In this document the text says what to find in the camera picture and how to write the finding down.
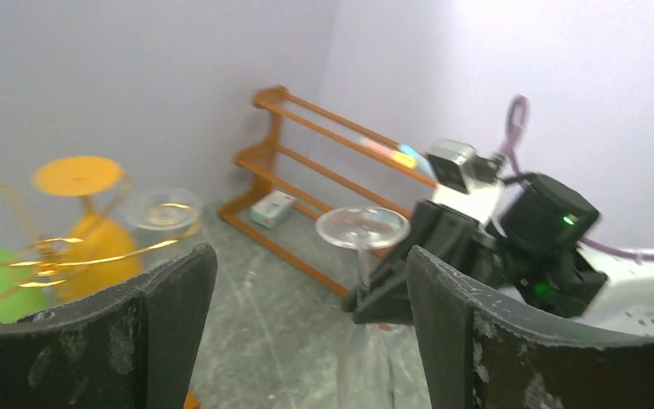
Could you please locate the orange plastic wine glass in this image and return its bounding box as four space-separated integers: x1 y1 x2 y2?
32 155 144 302

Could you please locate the small white box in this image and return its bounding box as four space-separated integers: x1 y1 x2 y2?
250 190 296 228

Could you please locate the clear wine glass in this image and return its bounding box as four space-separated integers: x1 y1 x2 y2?
315 206 410 409
122 187 206 270

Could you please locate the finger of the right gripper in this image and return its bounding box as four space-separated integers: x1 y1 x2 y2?
352 271 414 325
341 245 412 314

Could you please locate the gold wire glass rack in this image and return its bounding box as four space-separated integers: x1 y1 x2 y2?
0 175 204 409

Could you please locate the light blue highlighter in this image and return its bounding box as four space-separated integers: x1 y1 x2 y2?
399 144 436 180

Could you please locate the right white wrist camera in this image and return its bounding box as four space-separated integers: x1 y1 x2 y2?
427 139 505 225

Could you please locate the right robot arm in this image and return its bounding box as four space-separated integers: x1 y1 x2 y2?
342 184 654 336

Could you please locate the orange wooden shelf rack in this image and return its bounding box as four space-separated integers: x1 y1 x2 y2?
218 85 437 297

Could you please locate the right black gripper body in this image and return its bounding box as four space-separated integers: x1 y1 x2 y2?
406 200 514 289

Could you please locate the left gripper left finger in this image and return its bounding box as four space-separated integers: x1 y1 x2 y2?
0 243 218 408

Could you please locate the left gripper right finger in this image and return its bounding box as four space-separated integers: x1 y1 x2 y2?
406 246 654 408

